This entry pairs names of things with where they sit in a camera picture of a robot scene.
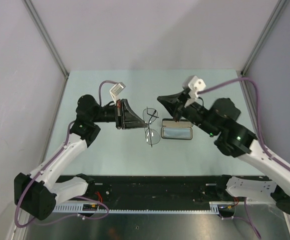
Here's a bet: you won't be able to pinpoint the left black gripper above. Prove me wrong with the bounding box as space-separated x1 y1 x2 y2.
91 99 146 130

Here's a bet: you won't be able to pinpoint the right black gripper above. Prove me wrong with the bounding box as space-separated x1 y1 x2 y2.
158 89 220 137

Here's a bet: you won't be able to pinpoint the black glasses case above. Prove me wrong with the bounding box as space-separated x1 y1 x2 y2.
161 118 193 140

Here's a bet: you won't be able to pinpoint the light blue cleaning cloth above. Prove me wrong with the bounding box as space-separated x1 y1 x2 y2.
162 127 192 140

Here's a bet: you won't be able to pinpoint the thin-framed sunglasses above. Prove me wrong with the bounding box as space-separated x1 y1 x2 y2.
143 107 161 147

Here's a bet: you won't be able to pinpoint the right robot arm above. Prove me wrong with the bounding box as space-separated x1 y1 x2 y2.
157 91 290 215

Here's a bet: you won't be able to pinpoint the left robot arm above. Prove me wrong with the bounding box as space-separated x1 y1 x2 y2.
14 94 146 221

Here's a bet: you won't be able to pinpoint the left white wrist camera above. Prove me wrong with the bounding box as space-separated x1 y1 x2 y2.
109 82 126 103

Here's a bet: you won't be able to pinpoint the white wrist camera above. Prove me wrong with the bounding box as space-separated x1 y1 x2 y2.
109 82 126 103
182 75 206 108

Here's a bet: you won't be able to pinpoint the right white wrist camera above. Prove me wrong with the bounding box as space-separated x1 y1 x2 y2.
182 75 206 108

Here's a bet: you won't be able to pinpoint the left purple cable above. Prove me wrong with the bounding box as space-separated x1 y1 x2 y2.
14 80 118 229

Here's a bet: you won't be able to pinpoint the purple cable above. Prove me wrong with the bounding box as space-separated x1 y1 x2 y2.
14 80 118 229
198 76 290 238

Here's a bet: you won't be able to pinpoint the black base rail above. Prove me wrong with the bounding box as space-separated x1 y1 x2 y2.
57 174 263 211

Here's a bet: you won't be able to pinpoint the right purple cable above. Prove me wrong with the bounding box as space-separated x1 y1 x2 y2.
198 76 290 238

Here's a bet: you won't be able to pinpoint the white slotted cable duct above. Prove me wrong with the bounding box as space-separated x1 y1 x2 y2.
52 202 234 214

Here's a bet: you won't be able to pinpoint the left aluminium frame post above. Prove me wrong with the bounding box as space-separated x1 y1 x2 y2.
22 0 69 79

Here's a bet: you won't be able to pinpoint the aluminium frame post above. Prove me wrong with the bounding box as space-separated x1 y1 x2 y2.
22 0 69 79
242 0 289 73

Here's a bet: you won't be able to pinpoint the right aluminium frame post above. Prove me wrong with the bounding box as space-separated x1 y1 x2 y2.
242 0 289 73

